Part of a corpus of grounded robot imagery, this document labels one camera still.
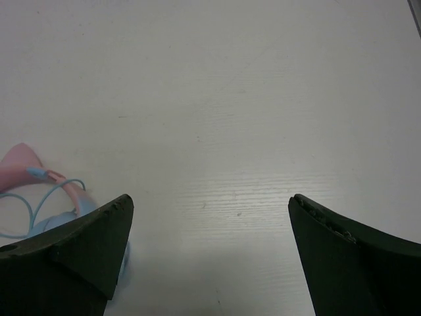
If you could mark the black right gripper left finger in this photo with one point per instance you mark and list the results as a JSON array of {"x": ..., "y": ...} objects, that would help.
[{"x": 69, "y": 270}]

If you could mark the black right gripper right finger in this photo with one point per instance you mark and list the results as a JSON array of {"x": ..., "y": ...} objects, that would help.
[{"x": 351, "y": 268}]

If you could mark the pink blue cat-ear headphones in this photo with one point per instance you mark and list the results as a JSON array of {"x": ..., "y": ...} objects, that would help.
[{"x": 20, "y": 168}]

